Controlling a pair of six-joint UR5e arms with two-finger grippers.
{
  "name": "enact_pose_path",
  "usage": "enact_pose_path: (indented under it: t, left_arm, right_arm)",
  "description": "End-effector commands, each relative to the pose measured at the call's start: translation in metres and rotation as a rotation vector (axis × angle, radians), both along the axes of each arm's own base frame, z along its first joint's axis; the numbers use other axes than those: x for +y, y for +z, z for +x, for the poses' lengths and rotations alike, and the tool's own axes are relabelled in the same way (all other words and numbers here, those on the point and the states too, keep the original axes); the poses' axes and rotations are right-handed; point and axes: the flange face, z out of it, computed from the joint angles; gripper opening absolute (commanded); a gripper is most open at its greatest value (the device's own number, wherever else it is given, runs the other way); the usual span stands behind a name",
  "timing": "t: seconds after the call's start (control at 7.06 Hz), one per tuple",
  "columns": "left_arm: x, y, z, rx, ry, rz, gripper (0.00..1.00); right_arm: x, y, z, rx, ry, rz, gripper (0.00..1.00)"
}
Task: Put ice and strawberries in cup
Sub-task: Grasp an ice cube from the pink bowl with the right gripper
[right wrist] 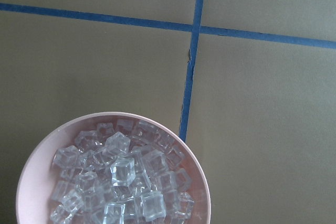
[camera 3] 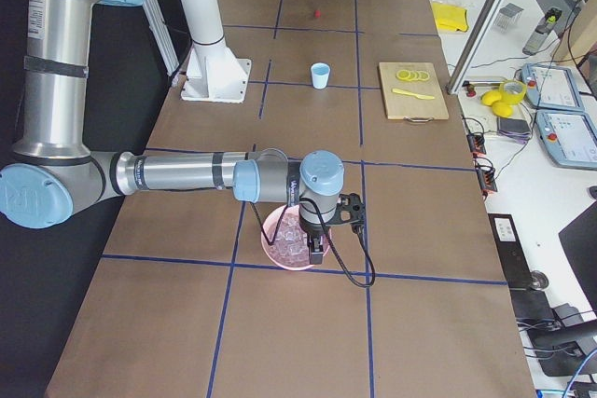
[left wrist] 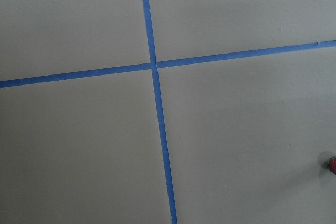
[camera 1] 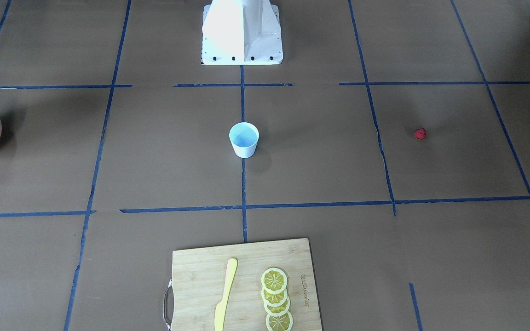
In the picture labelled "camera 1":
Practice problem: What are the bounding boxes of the light blue cup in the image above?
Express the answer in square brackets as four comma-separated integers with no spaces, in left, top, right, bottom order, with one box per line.
[229,122,259,159]

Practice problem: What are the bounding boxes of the bottom lemon slice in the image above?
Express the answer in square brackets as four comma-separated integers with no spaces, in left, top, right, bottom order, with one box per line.
[265,311,293,331]

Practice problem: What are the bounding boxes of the red strawberry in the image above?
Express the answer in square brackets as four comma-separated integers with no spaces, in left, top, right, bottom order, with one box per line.
[414,128,427,140]

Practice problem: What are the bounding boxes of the lemon slice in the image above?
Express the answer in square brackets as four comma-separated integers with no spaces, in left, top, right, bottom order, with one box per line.
[261,287,288,307]
[265,311,293,331]
[261,268,288,295]
[263,297,291,317]

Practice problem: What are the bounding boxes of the bamboo cutting board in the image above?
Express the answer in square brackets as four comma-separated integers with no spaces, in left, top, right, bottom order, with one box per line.
[164,238,323,331]

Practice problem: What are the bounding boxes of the yellow plastic knife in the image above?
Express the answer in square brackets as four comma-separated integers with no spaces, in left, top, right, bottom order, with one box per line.
[213,257,238,331]

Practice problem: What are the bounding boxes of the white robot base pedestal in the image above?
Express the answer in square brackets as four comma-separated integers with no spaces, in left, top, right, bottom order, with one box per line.
[201,0,284,66]

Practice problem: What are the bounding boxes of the top lemon slice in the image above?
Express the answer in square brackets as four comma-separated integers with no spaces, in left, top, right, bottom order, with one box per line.
[261,268,288,295]

